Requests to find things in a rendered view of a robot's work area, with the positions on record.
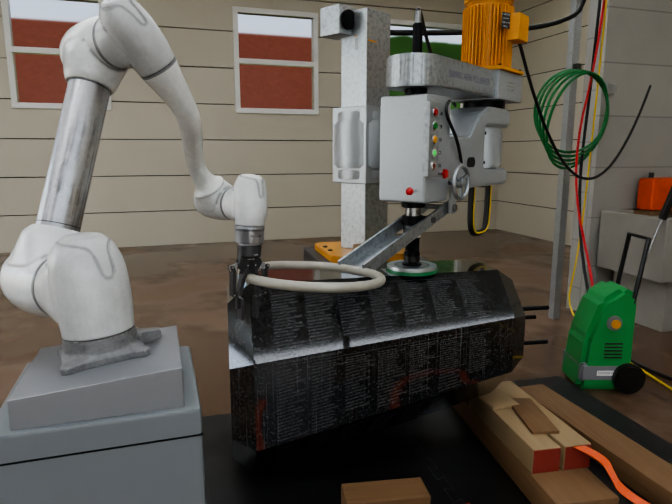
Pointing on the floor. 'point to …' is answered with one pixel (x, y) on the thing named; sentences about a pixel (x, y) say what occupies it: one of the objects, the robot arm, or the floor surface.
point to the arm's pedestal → (108, 456)
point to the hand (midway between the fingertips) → (248, 308)
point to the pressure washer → (606, 334)
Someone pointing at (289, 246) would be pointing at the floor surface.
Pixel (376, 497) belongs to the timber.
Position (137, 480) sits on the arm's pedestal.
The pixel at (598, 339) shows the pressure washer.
